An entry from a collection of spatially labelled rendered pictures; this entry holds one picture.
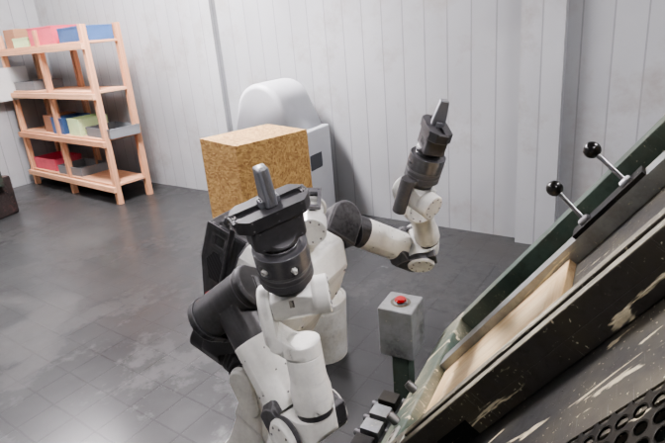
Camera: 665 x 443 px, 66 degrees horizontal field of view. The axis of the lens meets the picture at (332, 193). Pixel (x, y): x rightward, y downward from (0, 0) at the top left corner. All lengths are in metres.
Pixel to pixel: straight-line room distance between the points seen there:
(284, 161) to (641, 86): 2.51
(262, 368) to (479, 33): 3.66
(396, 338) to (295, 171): 1.59
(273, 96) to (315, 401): 3.85
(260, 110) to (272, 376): 3.84
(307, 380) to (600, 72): 3.57
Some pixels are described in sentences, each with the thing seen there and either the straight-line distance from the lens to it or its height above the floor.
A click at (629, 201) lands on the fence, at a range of 1.23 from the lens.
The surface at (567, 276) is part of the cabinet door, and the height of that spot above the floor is 1.28.
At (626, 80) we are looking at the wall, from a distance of 4.16.
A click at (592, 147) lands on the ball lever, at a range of 1.26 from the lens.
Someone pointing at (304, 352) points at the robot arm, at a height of 1.31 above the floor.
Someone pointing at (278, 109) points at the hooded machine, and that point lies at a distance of 4.57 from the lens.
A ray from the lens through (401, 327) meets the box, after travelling 1.74.
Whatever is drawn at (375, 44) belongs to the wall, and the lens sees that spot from 4.73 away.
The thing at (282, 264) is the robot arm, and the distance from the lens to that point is 0.77.
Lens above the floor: 1.82
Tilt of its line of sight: 18 degrees down
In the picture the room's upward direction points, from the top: 5 degrees counter-clockwise
